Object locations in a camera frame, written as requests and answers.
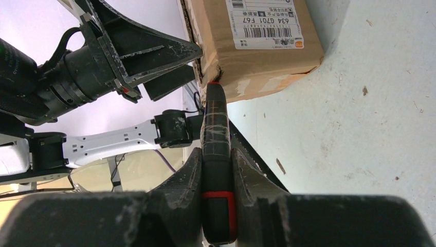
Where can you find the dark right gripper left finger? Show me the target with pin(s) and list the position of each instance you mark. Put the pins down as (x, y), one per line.
(168, 215)

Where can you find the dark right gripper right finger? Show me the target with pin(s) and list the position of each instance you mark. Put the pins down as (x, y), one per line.
(267, 215)

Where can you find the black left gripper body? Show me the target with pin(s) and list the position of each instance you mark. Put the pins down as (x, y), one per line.
(94, 70)

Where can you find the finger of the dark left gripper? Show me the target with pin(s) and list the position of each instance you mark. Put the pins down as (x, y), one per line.
(135, 53)
(165, 84)

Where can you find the brown cardboard express box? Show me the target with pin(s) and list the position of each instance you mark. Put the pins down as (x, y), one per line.
(252, 48)

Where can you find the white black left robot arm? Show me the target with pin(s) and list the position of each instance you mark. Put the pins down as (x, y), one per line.
(31, 38)

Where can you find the small brown debris piece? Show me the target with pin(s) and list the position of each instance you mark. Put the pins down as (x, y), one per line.
(281, 166)

